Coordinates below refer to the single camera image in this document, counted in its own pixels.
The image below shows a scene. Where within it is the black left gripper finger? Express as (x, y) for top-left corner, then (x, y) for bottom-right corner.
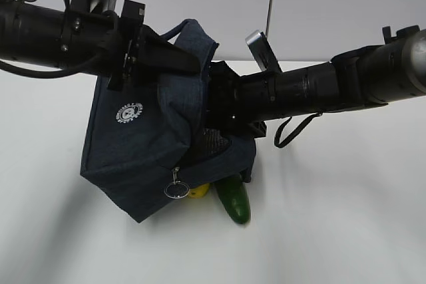
(136, 25), (197, 74)
(129, 64), (161, 86)

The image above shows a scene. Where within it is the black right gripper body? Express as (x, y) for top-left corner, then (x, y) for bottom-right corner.
(205, 61), (267, 138)

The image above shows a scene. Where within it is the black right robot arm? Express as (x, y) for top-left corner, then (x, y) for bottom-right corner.
(206, 25), (425, 148)

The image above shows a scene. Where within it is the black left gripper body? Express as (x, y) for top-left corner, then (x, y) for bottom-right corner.
(107, 0), (145, 90)

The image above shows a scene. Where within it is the green toy cucumber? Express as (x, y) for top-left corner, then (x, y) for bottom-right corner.
(214, 174), (251, 225)

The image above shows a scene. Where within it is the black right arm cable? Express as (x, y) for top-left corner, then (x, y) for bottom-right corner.
(273, 112), (324, 148)

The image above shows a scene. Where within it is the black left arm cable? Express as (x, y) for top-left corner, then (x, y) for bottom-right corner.
(0, 0), (117, 79)

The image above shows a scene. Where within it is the yellow toy lemon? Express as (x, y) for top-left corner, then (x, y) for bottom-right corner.
(186, 183), (210, 199)

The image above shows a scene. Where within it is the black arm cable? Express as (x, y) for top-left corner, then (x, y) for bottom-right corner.
(0, 0), (117, 79)
(273, 112), (324, 148)

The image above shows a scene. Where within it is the dark navy fabric bag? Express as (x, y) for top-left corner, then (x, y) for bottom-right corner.
(80, 19), (256, 222)

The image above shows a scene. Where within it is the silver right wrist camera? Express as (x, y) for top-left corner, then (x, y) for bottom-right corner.
(245, 30), (282, 73)

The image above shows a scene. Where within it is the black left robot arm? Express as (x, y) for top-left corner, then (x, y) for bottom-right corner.
(1, 0), (200, 91)

